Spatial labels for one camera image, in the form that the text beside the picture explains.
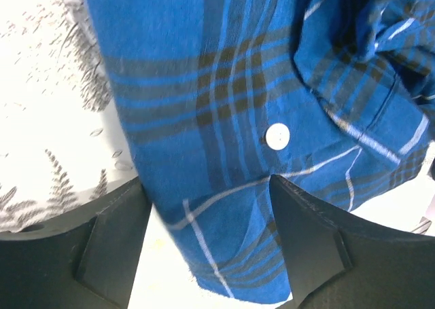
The floral patterned table mat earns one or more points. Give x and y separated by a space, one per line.
62 143

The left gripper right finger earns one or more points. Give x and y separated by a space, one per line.
335 259

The blue plaid long sleeve shirt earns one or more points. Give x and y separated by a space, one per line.
216 96

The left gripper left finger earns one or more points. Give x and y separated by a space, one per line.
84 258

